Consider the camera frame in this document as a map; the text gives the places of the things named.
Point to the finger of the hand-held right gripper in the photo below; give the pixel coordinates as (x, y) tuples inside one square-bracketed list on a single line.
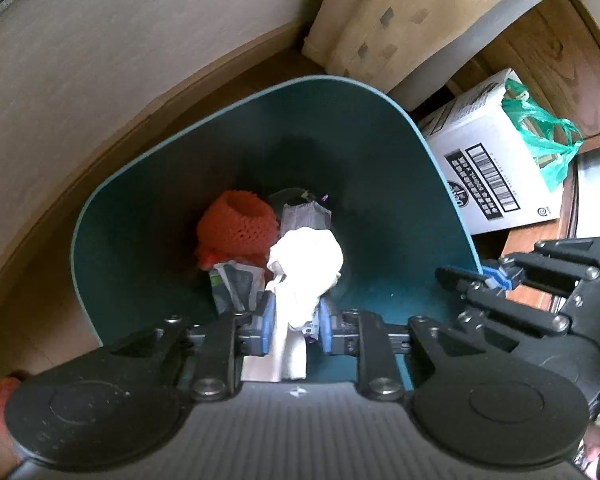
[(495, 277), (505, 312)]

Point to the beige patterned cushion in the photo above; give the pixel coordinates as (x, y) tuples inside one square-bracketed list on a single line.
[(380, 25)]

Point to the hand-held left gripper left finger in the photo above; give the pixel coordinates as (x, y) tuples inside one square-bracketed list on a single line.
[(266, 325)]

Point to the wooden cabinet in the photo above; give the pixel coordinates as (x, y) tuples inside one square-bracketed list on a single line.
[(555, 50)]

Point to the white tissue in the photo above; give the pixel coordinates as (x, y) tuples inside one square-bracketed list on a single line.
[(305, 260)]

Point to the purple snack wrapper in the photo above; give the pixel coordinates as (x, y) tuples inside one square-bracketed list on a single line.
[(305, 215)]

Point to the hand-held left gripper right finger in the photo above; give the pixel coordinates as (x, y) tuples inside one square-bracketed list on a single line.
[(325, 327)]

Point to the teal waste bin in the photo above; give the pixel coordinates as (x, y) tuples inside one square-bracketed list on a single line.
[(380, 185)]

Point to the white cardboard box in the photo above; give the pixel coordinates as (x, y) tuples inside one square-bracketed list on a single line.
[(480, 160)]

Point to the grey green printed wrapper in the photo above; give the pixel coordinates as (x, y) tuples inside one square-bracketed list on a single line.
[(232, 282)]

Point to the green plastic bag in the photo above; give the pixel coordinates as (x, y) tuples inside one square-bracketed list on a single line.
[(545, 150)]

